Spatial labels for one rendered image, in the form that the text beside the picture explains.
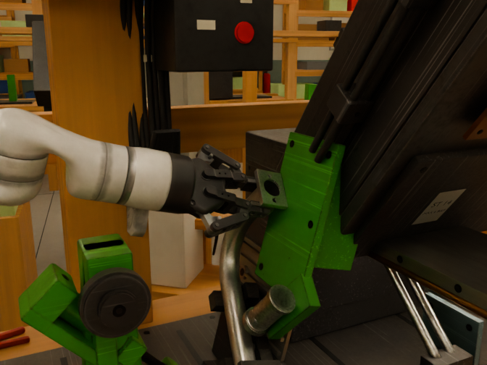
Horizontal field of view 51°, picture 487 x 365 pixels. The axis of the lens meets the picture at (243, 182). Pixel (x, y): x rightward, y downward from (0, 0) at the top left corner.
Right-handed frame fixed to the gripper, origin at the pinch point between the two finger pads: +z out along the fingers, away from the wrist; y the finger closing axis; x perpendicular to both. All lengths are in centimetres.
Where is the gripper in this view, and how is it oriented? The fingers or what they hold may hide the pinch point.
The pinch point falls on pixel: (257, 197)
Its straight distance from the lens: 70.5
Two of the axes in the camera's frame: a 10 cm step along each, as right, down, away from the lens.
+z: 8.7, 1.5, 4.7
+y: -1.4, -8.4, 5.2
